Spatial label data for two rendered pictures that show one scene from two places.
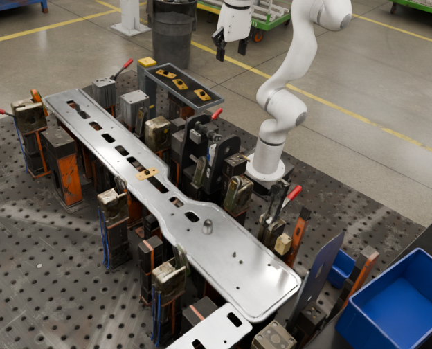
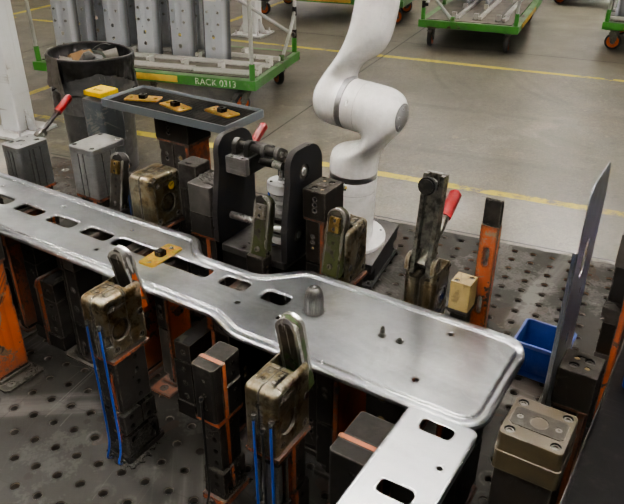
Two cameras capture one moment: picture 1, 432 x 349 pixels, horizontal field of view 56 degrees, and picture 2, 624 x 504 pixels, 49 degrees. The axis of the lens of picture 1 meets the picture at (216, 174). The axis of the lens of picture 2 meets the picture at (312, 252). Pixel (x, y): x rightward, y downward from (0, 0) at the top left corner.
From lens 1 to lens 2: 0.39 m
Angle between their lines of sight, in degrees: 14
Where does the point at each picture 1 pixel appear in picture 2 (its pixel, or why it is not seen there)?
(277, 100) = (355, 94)
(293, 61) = (367, 19)
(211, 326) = (400, 451)
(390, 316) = not seen: outside the picture
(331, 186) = (466, 247)
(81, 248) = (52, 444)
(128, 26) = (15, 127)
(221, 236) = (344, 313)
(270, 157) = (359, 208)
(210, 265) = (347, 359)
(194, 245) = not seen: hidden behind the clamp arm
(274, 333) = (531, 415)
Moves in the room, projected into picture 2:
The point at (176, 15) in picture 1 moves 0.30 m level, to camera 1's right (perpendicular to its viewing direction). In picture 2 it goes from (103, 80) to (159, 77)
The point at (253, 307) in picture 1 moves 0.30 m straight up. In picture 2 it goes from (461, 402) to (488, 203)
